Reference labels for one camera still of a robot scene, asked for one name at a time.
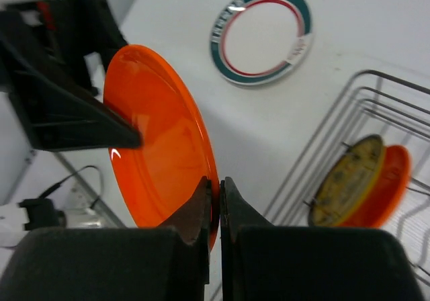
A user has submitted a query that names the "left silver mounting bracket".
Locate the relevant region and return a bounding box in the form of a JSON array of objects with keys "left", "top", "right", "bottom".
[{"left": 62, "top": 184, "right": 116, "bottom": 228}]

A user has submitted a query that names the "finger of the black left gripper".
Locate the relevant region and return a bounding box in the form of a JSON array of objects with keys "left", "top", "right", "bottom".
[{"left": 1, "top": 11, "right": 142, "bottom": 151}]

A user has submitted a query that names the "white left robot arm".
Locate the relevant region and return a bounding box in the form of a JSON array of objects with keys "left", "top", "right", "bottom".
[{"left": 1, "top": 0, "right": 143, "bottom": 153}]

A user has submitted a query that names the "yellow patterned plate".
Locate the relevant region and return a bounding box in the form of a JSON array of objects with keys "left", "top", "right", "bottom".
[{"left": 308, "top": 134, "right": 386, "bottom": 227}]

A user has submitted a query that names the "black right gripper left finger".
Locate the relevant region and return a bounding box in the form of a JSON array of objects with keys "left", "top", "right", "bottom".
[{"left": 1, "top": 178, "right": 212, "bottom": 300}]

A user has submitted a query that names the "grey wire dish rack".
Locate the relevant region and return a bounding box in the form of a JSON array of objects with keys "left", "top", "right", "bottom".
[{"left": 208, "top": 69, "right": 430, "bottom": 301}]

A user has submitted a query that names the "orange plate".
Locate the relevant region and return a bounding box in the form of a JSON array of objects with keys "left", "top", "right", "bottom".
[
  {"left": 340, "top": 145, "right": 412, "bottom": 228},
  {"left": 103, "top": 44, "right": 220, "bottom": 246}
]

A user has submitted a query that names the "white plate green red rim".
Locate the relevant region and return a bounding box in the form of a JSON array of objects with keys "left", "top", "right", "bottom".
[{"left": 209, "top": 0, "right": 314, "bottom": 87}]

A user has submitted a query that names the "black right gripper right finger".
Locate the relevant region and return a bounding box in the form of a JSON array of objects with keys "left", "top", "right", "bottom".
[{"left": 220, "top": 177, "right": 424, "bottom": 300}]

